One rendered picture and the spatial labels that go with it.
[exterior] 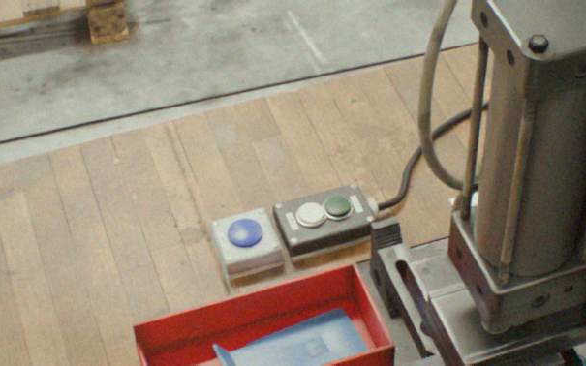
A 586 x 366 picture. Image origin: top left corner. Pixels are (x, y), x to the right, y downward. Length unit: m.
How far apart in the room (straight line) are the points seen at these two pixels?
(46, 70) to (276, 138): 1.56
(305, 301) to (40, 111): 1.67
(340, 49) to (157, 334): 1.78
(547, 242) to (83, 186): 0.76
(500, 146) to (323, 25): 2.25
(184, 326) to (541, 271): 0.51
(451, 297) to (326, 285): 0.33
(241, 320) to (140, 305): 0.12
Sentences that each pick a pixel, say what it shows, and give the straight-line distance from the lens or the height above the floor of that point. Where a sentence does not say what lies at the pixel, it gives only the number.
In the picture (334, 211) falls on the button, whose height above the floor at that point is 0.94.
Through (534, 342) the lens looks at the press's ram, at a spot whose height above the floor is 1.18.
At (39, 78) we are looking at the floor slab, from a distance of 3.07.
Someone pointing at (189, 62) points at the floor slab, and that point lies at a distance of 3.05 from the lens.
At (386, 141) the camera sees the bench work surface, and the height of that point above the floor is 0.90.
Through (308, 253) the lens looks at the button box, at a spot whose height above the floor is 0.91.
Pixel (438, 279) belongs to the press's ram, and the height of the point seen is 1.14.
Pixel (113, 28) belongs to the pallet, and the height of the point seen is 0.04.
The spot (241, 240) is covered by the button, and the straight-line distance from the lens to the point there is 1.43.
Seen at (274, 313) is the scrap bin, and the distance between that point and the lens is 1.40.
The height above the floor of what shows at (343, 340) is 0.91.
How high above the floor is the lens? 2.04
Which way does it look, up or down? 48 degrees down
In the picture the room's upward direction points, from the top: 2 degrees counter-clockwise
